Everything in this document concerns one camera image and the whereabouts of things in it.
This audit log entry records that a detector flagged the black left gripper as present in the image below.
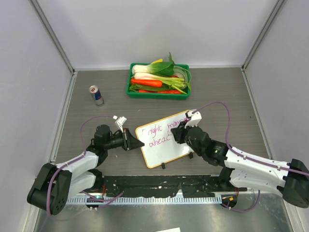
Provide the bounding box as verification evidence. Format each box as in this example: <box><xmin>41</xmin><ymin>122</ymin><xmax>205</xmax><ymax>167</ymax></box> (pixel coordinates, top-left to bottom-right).
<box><xmin>104</xmin><ymin>128</ymin><xmax>144</xmax><ymax>151</ymax></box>

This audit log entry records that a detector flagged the yellow framed whiteboard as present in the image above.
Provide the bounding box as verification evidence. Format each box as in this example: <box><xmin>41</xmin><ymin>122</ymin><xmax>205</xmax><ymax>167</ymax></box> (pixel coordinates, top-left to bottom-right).
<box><xmin>135</xmin><ymin>111</ymin><xmax>193</xmax><ymax>169</ymax></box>

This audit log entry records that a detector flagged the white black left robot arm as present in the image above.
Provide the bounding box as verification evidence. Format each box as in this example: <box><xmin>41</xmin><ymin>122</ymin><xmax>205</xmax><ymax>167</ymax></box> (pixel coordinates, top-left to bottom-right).
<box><xmin>27</xmin><ymin>125</ymin><xmax>144</xmax><ymax>215</ymax></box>

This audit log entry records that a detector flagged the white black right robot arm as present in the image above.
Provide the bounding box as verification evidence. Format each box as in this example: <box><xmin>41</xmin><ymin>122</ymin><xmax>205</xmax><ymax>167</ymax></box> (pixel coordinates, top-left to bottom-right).
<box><xmin>171</xmin><ymin>122</ymin><xmax>309</xmax><ymax>208</ymax></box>

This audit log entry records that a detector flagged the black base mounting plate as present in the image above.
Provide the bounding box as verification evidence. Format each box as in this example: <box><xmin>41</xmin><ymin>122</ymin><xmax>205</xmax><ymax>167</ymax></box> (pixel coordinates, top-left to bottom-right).
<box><xmin>85</xmin><ymin>175</ymin><xmax>247</xmax><ymax>198</ymax></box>

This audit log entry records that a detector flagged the white green leek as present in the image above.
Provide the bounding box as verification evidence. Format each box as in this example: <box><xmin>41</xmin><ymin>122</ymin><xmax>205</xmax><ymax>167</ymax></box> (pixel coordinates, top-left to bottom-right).
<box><xmin>131</xmin><ymin>72</ymin><xmax>191</xmax><ymax>91</ymax></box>

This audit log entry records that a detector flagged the green plastic vegetable tray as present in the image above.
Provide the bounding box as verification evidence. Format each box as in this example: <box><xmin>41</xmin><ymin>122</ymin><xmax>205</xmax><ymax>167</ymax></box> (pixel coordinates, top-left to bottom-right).
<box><xmin>126</xmin><ymin>63</ymin><xmax>191</xmax><ymax>100</ymax></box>

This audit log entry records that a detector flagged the orange carrot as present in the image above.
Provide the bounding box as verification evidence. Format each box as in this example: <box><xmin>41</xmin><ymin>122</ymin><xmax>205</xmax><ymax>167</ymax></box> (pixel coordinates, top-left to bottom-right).
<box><xmin>130</xmin><ymin>78</ymin><xmax>163</xmax><ymax>88</ymax></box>

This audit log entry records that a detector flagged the green bok choy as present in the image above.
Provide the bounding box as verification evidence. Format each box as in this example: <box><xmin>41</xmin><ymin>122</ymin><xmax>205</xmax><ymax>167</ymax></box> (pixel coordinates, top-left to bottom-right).
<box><xmin>131</xmin><ymin>53</ymin><xmax>175</xmax><ymax>76</ymax></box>

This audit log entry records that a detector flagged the red bull drink can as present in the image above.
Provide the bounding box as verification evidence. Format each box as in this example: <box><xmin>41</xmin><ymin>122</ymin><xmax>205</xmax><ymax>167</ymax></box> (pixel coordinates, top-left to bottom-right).
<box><xmin>89</xmin><ymin>85</ymin><xmax>104</xmax><ymax>106</ymax></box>

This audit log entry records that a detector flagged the white paper sheet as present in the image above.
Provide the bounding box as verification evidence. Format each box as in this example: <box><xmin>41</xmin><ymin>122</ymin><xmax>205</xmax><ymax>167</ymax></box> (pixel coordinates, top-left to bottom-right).
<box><xmin>161</xmin><ymin>228</ymin><xmax>181</xmax><ymax>232</ymax></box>

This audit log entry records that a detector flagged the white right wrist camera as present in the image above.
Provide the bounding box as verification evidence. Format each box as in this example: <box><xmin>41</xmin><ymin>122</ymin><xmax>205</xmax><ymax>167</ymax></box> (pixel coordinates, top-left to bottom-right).
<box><xmin>184</xmin><ymin>109</ymin><xmax>202</xmax><ymax>129</ymax></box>

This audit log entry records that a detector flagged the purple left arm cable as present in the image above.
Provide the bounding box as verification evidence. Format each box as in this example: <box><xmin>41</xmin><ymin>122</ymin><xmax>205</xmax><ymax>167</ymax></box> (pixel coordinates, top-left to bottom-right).
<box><xmin>44</xmin><ymin>115</ymin><xmax>125</xmax><ymax>217</ymax></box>

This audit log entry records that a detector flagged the slotted cable duct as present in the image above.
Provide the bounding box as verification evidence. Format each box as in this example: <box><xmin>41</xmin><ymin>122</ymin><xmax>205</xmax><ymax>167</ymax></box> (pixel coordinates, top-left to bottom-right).
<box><xmin>83</xmin><ymin>195</ymin><xmax>222</xmax><ymax>205</ymax></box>

